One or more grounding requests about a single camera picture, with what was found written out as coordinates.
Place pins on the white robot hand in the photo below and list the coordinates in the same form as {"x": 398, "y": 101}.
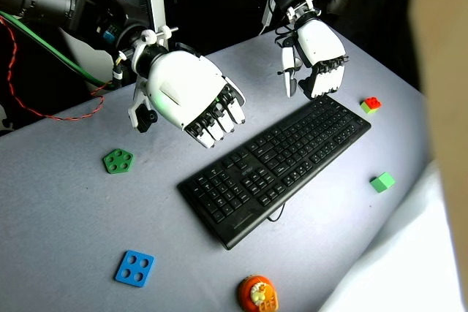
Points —
{"x": 183, "y": 85}
{"x": 318, "y": 41}

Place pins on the black computer keyboard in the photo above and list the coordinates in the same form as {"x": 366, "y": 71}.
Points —
{"x": 274, "y": 166}

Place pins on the red and green brick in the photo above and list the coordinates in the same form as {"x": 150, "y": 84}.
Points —
{"x": 371, "y": 104}

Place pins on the green pentagon block with holes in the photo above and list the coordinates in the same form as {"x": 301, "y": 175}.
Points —
{"x": 117, "y": 161}

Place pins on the beige panel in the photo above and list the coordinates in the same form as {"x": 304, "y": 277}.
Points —
{"x": 446, "y": 71}

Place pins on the green cube block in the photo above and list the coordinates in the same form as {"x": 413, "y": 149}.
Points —
{"x": 382, "y": 182}

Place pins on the grey table cloth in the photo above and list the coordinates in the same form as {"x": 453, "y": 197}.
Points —
{"x": 73, "y": 217}

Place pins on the blue square block with holes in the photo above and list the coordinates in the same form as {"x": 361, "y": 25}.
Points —
{"x": 134, "y": 269}

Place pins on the orange toy cake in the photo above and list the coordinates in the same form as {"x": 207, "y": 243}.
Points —
{"x": 257, "y": 293}

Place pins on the white cloth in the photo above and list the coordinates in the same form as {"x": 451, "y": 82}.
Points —
{"x": 402, "y": 253}

